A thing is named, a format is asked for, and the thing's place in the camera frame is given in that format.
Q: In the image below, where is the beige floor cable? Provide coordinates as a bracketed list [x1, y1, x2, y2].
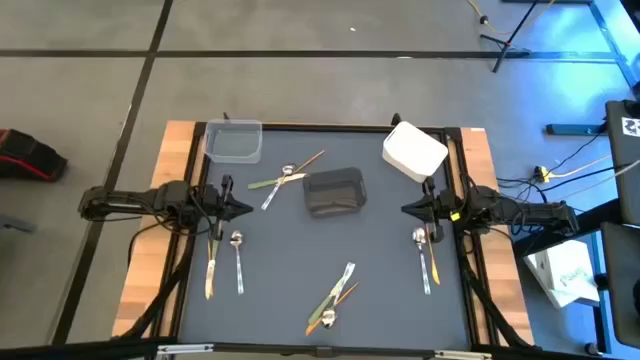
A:
[548, 153, 615, 179]

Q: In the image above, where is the black tripod stand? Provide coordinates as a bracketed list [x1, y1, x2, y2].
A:
[479, 0, 539, 74]

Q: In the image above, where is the black panel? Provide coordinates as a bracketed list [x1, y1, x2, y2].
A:
[599, 221, 640, 350]

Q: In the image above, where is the yellow floor cable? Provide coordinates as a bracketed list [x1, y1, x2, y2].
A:
[467, 0, 556, 36]

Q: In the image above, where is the red black bag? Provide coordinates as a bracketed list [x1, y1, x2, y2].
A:
[0, 128, 69, 182]

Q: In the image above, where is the silver spoon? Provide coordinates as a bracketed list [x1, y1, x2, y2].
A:
[411, 227, 432, 296]
[321, 261, 357, 330]
[229, 229, 246, 296]
[260, 163, 297, 212]

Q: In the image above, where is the white plastic bin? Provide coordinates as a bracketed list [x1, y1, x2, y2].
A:
[382, 120, 450, 184]

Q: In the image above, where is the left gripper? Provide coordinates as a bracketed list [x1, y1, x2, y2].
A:
[202, 174, 254, 242]

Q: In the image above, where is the grey table mat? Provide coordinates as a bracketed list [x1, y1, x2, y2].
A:
[178, 128, 471, 351]

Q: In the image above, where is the black cable conduit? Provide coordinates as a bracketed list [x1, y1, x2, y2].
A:
[119, 234, 197, 341]
[458, 244, 534, 350]

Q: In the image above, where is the dark smoky plastic bin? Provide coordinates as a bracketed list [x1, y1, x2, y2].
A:
[302, 166, 368, 219]

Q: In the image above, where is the blue metal floor frame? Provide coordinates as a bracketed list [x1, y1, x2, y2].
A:
[502, 0, 640, 136]

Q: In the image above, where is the grey flat floor object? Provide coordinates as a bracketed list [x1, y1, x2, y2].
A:
[0, 213, 37, 234]

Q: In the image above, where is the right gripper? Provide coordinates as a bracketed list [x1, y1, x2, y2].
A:
[400, 177, 466, 244]

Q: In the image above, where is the black floor cable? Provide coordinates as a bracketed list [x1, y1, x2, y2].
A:
[547, 128, 610, 175]

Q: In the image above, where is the silver frame bracket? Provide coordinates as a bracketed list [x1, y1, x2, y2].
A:
[433, 349, 494, 360]
[157, 343, 215, 357]

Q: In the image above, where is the black cabinet with marker tag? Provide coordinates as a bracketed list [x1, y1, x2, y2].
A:
[604, 98, 640, 226]

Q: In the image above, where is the clear plastic bin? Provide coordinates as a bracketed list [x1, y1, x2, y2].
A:
[203, 118, 264, 165]

